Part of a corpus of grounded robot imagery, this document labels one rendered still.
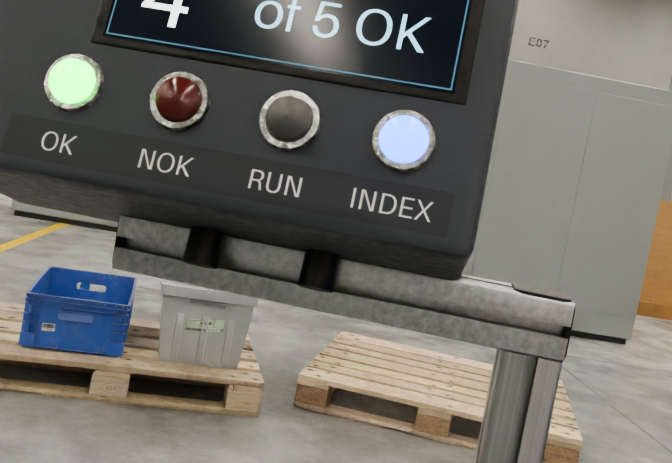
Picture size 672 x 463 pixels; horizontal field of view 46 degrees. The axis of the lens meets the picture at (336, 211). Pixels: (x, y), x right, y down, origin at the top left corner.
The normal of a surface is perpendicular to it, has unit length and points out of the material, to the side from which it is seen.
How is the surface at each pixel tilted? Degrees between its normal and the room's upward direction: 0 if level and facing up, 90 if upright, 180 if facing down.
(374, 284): 90
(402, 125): 71
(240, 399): 90
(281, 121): 80
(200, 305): 96
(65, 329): 90
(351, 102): 75
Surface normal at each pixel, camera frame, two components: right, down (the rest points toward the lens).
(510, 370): -0.15, 0.04
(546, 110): 0.07, 0.09
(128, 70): -0.10, -0.21
